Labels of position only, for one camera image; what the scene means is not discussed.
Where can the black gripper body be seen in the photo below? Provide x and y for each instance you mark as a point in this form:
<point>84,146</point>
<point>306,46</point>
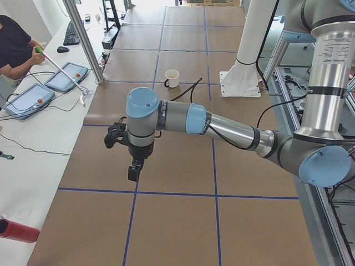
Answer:
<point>140,151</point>

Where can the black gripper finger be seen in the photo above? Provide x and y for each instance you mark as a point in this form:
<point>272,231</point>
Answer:
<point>133,172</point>
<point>139,168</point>

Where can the white smiley mug black handle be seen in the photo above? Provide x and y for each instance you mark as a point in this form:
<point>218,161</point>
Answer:
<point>172,78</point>

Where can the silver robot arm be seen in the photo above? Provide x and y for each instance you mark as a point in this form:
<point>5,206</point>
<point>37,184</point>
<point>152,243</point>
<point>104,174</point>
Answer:
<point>315,151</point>

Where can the long metal reacher stick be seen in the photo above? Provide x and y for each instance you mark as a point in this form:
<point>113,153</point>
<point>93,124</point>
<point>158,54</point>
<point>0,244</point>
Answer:
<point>84,91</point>

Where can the far blue teach pendant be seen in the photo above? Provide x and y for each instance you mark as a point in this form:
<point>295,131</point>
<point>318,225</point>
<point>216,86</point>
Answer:
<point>61,83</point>

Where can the blue teach pendant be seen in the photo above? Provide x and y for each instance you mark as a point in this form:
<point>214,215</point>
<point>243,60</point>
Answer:
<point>61,83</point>
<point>30,101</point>

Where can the near blue teach pendant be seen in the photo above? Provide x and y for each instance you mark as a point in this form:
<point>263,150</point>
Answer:
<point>30,101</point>

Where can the black computer mouse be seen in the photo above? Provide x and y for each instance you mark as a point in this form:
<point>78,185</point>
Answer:
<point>63,49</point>

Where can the black keyboard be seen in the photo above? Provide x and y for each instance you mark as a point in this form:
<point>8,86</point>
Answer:
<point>71,37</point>

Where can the red water bottle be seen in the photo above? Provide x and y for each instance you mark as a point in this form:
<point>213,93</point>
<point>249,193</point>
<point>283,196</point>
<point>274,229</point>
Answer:
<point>18,232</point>

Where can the seated person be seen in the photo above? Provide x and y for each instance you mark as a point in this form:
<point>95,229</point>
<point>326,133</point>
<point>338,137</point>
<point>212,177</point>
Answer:
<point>18,50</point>

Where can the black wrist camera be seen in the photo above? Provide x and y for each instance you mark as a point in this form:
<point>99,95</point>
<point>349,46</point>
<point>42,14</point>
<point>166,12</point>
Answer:
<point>117,134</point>

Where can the white pedestal column with base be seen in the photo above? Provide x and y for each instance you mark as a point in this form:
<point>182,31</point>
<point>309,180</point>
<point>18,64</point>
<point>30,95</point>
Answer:
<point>242,79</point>

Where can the aluminium frame post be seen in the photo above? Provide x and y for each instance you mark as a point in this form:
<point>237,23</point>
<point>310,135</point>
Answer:
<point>74,16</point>

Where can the aluminium side frame rail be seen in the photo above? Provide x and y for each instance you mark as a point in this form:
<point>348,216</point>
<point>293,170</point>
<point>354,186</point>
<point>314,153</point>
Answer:
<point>329,212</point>

